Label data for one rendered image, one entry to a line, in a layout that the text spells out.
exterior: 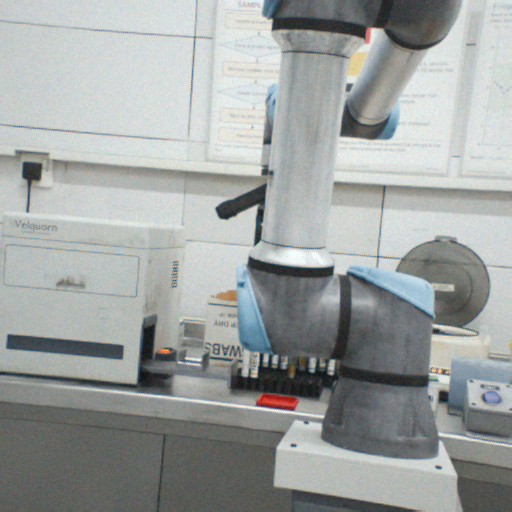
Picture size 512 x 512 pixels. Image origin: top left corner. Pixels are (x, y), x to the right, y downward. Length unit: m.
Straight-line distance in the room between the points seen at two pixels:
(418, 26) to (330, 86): 0.13
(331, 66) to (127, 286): 0.64
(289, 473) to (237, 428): 0.43
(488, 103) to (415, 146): 0.19
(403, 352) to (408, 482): 0.16
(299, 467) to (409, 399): 0.17
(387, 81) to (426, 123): 0.82
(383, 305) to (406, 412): 0.14
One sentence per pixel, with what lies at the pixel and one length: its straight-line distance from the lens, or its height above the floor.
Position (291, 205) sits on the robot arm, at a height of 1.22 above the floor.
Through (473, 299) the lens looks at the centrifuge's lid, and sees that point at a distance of 1.93.
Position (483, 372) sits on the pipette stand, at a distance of 1.50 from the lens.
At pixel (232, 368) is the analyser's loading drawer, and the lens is 1.42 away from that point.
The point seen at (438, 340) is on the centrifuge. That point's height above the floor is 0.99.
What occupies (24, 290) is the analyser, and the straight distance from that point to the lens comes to 1.51.
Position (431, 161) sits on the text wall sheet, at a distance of 2.00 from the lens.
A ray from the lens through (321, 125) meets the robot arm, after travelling 0.97.
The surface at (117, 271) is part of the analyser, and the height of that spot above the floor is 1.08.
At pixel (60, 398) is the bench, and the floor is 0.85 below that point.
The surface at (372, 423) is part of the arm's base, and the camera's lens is 1.00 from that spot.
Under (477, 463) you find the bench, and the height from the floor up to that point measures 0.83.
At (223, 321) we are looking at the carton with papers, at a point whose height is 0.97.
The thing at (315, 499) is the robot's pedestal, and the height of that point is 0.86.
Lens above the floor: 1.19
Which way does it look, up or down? 3 degrees down
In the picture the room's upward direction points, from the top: 5 degrees clockwise
